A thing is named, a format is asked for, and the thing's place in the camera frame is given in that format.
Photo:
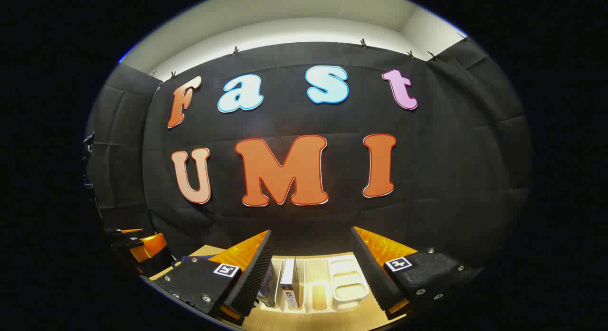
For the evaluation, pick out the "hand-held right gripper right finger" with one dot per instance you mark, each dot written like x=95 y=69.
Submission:
x=375 y=278

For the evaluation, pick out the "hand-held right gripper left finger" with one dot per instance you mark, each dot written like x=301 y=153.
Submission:
x=254 y=278

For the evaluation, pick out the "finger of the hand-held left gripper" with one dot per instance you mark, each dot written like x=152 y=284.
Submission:
x=149 y=248
x=126 y=231

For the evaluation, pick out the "white bookshelf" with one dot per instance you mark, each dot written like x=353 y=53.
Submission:
x=349 y=283

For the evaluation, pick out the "white spine book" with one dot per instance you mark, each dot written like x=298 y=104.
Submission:
x=289 y=283

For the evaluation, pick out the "black metal stand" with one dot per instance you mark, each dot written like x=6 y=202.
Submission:
x=88 y=150

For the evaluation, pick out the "black backdrop cloth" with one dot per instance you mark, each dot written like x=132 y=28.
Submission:
x=427 y=179

